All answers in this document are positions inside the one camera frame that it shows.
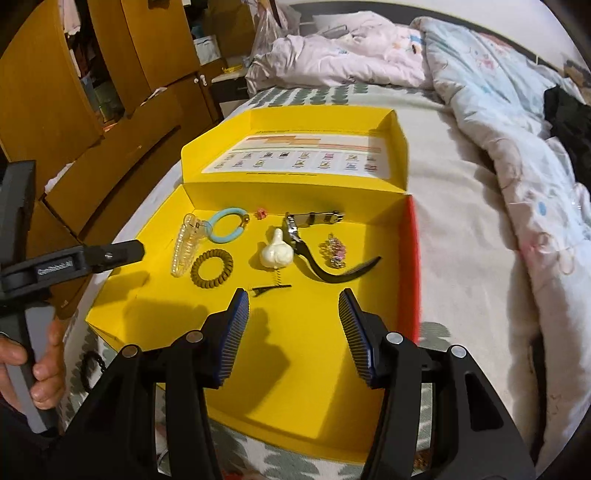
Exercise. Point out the small orange flower clip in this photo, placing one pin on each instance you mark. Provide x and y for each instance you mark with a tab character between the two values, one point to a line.
262	214

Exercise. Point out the white cloth in drawer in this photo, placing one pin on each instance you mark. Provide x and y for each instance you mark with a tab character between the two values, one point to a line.
60	177

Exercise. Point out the light blue printed quilt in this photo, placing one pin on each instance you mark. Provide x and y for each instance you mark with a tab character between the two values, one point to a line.
498	115

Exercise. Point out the clear plastic hair claw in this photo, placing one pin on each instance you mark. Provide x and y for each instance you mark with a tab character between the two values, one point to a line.
184	249

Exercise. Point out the pink bead charm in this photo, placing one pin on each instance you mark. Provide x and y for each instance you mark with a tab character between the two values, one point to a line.
334	251

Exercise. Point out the hanging clothes in wardrobe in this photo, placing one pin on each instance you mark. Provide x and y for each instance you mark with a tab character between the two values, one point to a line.
90	69

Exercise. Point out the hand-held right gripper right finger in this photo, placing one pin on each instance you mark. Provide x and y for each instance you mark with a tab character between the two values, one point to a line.
355	332

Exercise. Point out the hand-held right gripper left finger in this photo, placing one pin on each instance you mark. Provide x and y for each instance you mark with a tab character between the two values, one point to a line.
235	332

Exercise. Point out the clear plastic bag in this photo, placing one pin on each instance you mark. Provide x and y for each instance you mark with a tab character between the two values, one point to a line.
272	32

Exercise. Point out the pink quilt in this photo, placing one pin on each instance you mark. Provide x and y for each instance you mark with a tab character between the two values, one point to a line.
341	55

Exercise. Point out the black clothing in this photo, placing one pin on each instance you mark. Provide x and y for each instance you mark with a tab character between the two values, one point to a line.
570	120

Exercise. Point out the dark and white nightstand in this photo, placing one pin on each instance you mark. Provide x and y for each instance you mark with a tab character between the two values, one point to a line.
228	92

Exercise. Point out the person's left hand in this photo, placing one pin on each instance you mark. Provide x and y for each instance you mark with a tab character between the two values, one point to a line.
51	378

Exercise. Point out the yellow cardboard box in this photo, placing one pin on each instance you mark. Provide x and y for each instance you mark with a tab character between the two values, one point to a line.
295	369

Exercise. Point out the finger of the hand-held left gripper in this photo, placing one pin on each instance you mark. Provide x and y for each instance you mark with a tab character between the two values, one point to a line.
117	255

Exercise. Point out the wooden wardrobe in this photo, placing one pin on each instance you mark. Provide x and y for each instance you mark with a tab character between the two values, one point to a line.
41	92

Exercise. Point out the black duckbill hair clip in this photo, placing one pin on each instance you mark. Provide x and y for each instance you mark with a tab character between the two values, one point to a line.
272	290

